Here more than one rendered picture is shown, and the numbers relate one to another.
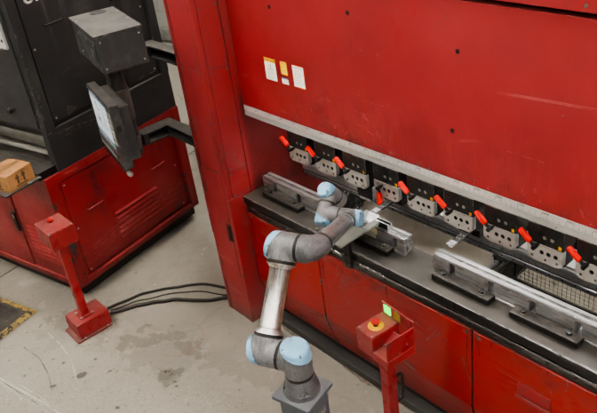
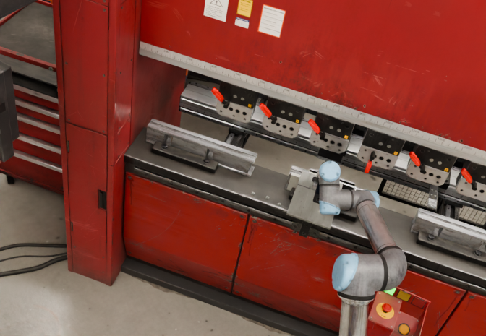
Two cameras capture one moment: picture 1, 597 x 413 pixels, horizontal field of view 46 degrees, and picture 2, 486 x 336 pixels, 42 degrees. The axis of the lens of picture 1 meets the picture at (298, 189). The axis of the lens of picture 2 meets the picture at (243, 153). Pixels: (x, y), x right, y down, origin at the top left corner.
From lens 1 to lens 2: 2.15 m
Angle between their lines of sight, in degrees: 36
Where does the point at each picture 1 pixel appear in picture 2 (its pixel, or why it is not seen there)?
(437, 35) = not seen: outside the picture
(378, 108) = (406, 73)
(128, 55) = not seen: outside the picture
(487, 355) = (476, 311)
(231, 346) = (103, 326)
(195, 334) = (46, 321)
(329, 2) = not seen: outside the picture
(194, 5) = not seen: outside the picture
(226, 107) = (127, 49)
